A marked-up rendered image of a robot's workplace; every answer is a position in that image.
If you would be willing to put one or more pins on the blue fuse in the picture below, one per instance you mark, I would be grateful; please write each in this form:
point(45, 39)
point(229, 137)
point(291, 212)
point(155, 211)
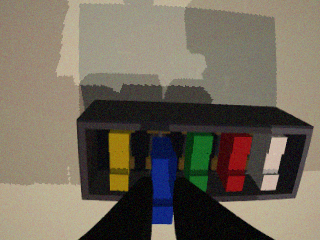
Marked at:
point(164, 173)

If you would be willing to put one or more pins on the green fuse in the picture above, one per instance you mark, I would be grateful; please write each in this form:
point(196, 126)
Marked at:
point(199, 147)

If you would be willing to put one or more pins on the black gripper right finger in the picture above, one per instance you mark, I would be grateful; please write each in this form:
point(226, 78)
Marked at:
point(197, 216)

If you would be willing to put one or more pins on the yellow fuse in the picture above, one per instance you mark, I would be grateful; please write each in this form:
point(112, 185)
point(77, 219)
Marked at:
point(119, 151)

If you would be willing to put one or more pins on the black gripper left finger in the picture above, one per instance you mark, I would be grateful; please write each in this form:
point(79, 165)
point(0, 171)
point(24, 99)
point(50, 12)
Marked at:
point(130, 218)

